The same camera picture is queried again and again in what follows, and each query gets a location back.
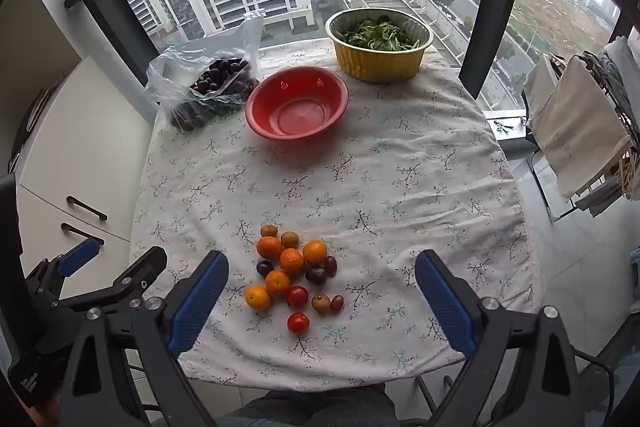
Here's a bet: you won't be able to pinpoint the yellow woven basket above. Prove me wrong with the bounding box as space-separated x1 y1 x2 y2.
325 9 433 84

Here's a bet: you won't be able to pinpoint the clear plastic bag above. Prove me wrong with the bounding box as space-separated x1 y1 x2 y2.
145 12 265 132

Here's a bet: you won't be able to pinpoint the beige covered furniture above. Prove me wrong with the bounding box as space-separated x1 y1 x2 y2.
532 57 631 200

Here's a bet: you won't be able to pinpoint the pile of dark red cherries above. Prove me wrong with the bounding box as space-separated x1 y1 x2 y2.
171 58 253 130

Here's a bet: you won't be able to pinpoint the person's grey trousers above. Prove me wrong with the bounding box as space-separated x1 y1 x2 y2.
215 384 401 427

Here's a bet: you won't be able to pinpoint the red plastic colander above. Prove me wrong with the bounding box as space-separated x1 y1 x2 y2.
245 67 350 142

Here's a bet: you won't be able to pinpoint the white cabinet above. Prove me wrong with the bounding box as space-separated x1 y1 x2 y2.
0 0 157 303

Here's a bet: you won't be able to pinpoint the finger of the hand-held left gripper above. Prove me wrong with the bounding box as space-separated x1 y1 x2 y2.
50 247 168 312
22 237 101 308

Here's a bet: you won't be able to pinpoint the small orange mandarin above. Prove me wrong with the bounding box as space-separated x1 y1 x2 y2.
265 269 292 296
280 248 306 276
256 236 284 261
244 285 273 312
302 239 329 265

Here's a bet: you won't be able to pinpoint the metal drying rack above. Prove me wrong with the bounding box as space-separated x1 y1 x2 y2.
520 37 640 223

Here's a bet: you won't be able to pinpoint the black cable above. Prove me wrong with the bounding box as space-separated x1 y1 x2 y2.
575 349 623 427

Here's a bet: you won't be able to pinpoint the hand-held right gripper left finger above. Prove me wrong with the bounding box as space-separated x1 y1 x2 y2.
57 251 230 427

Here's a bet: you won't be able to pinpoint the black window frame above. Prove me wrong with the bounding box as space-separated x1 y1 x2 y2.
47 0 633 108

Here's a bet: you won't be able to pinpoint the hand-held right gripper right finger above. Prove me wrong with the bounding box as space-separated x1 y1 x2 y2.
415 249 583 427

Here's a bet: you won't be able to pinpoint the black cabinet handle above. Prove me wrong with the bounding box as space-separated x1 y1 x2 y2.
66 196 108 222
61 223 106 245

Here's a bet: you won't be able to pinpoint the green leafy vegetables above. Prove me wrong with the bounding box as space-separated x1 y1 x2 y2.
336 14 423 52

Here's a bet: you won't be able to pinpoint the white hanging cloth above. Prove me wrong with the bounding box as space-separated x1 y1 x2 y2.
522 54 568 122

